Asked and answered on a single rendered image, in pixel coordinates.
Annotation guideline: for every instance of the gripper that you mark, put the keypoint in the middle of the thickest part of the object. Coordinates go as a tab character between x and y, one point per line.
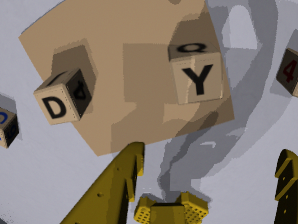
107	199

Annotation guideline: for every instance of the tan square mat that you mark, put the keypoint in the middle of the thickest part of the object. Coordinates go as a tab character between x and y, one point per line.
121	48

